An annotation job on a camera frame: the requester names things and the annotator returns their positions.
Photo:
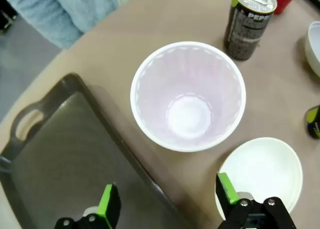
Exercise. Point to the person in blue fleece jacket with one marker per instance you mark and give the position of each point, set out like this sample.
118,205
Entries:
62,11

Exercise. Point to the white bowl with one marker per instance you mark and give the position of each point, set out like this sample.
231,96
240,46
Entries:
262,169
314,49

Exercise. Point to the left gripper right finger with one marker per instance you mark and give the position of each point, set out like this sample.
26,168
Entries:
230,199

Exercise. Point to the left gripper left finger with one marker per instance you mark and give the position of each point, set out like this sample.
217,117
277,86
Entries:
110,209

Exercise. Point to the black drink can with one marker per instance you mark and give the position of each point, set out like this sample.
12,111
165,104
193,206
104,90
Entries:
313,124
245,31

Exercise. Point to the brown serving tray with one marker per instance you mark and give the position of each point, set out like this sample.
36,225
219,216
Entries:
75,151

